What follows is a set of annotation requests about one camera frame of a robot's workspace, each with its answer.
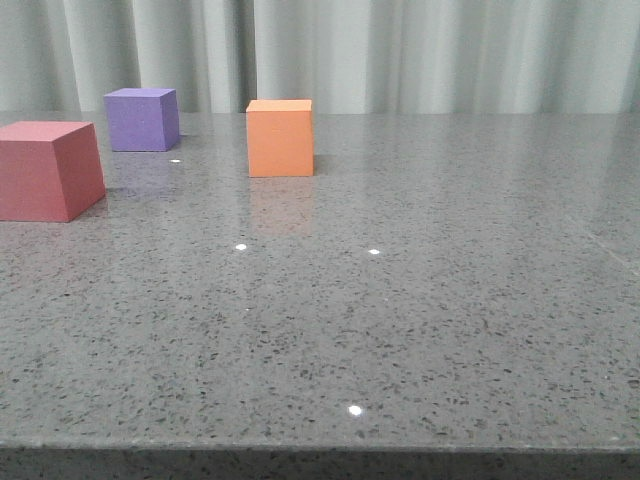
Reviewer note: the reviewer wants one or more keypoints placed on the orange foam block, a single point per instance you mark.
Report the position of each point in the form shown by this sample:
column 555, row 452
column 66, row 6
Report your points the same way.
column 280, row 138

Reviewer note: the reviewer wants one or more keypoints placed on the grey-green pleated curtain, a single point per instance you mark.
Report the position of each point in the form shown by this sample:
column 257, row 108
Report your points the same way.
column 346, row 56

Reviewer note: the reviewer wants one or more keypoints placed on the red foam block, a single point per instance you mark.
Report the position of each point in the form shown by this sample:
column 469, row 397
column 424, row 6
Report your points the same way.
column 50, row 170

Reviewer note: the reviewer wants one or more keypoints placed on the purple foam block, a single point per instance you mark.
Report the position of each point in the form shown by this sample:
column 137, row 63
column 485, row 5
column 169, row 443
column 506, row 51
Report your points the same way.
column 142, row 119

